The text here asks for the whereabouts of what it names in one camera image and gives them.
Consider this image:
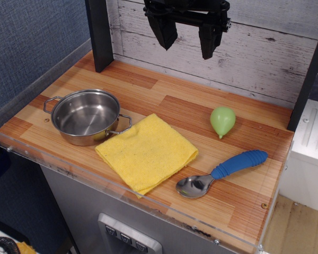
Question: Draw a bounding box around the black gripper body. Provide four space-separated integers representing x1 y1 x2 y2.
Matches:
144 1 231 32

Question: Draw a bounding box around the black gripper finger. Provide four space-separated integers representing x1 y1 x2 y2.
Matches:
199 24 223 60
147 14 178 50

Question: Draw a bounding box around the green pear-shaped toy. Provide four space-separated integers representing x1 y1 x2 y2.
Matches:
210 107 236 139

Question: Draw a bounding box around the yellow cloth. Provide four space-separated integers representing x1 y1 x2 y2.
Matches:
95 114 198 195

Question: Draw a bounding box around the stainless steel pot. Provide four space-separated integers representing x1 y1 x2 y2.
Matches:
43 89 133 146

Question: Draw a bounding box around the white side cabinet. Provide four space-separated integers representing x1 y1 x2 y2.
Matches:
279 99 318 211

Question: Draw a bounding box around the clear acrylic table guard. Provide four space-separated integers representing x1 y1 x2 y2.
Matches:
0 53 293 253

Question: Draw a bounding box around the silver dispenser panel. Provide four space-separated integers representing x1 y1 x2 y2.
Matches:
98 213 163 253

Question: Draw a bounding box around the yellow item bottom left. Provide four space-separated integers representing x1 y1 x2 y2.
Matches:
16 242 37 254

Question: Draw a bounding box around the black left frame post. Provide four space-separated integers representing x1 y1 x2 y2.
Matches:
85 0 114 72

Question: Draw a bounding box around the black frame post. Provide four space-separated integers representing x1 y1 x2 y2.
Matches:
85 0 114 72
287 42 318 132

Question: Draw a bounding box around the black right frame post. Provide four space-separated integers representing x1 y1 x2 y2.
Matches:
287 42 318 132

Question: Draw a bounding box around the blue-handled metal spoon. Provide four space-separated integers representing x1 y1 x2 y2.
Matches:
175 150 268 198

